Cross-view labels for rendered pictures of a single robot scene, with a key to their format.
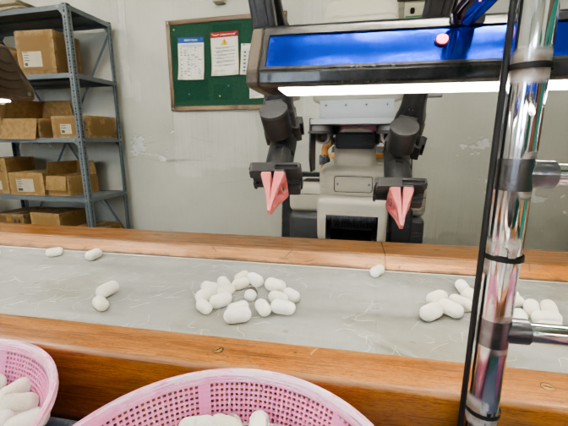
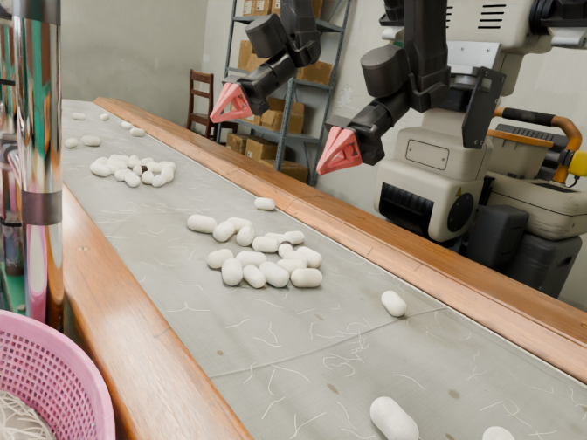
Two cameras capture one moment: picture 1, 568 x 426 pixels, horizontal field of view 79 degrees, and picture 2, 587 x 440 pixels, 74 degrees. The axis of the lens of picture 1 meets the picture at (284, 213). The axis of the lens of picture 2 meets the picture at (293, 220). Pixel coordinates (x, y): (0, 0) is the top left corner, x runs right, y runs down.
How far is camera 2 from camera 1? 0.60 m
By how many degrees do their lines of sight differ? 36
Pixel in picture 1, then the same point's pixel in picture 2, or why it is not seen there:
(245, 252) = (212, 161)
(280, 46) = not seen: outside the picture
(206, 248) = (196, 150)
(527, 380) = (86, 242)
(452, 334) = (182, 240)
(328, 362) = not seen: hidden behind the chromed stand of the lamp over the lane
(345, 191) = (416, 161)
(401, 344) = (134, 222)
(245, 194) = not seen: hidden behind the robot
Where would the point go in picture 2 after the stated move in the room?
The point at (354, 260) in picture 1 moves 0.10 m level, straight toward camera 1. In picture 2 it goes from (270, 194) to (219, 195)
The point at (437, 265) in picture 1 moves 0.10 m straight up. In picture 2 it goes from (328, 225) to (342, 161)
